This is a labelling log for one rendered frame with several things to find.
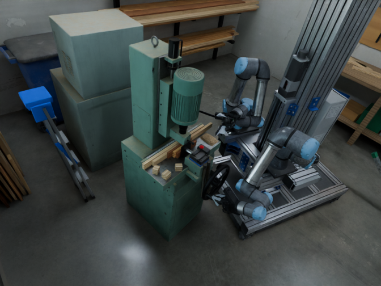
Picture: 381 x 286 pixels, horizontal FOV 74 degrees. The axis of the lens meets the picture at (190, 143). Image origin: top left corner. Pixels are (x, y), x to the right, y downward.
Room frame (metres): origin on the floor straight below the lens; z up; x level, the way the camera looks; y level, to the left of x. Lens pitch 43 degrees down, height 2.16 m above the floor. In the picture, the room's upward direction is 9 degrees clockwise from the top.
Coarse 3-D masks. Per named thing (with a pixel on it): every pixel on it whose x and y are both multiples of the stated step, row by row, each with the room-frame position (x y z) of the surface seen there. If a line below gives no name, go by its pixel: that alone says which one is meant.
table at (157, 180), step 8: (200, 136) 1.46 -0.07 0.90; (208, 144) 1.38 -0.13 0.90; (216, 144) 1.39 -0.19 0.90; (168, 160) 1.17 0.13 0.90; (176, 160) 1.18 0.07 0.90; (184, 160) 1.19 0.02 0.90; (152, 168) 1.07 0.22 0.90; (160, 168) 1.09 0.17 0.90; (168, 168) 1.10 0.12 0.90; (184, 168) 1.12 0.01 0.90; (152, 176) 1.01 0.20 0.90; (160, 176) 1.02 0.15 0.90; (176, 176) 1.04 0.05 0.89; (192, 176) 1.08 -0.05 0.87; (200, 176) 1.09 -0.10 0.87; (160, 184) 0.96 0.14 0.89; (168, 184) 0.99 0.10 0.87
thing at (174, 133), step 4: (172, 128) 1.34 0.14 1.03; (176, 128) 1.34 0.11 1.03; (172, 132) 1.32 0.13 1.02; (176, 132) 1.30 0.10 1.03; (188, 132) 1.32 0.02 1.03; (172, 136) 1.32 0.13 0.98; (176, 136) 1.30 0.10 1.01; (180, 136) 1.28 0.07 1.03; (184, 136) 1.28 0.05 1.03; (188, 136) 1.29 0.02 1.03; (176, 140) 1.29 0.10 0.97; (180, 140) 1.27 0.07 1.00; (184, 140) 1.26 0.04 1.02; (184, 144) 1.26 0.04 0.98
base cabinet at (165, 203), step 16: (128, 160) 1.32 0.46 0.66; (128, 176) 1.33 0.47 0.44; (144, 176) 1.21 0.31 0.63; (128, 192) 1.35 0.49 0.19; (144, 192) 1.22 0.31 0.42; (160, 192) 1.11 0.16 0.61; (176, 192) 1.06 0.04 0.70; (192, 192) 1.22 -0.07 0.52; (144, 208) 1.22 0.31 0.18; (160, 208) 1.10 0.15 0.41; (176, 208) 1.07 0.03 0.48; (192, 208) 1.25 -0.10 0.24; (160, 224) 1.10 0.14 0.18; (176, 224) 1.10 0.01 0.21
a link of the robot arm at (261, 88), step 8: (264, 64) 1.67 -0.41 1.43; (264, 72) 1.65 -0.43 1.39; (264, 80) 1.64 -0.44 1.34; (256, 88) 1.65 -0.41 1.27; (264, 88) 1.63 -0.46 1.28; (256, 96) 1.61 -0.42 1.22; (264, 96) 1.62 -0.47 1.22; (256, 104) 1.59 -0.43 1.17; (256, 112) 1.56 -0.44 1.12; (256, 120) 1.54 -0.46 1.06
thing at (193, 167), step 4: (188, 156) 1.17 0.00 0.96; (188, 160) 1.14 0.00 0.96; (212, 160) 1.18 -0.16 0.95; (188, 164) 1.14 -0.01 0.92; (192, 164) 1.12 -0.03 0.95; (196, 164) 1.11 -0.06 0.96; (188, 168) 1.13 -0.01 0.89; (192, 168) 1.11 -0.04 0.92; (196, 168) 1.10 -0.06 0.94; (200, 168) 1.08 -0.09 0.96; (192, 172) 1.11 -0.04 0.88; (196, 172) 1.09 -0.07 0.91; (200, 172) 1.08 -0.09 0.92
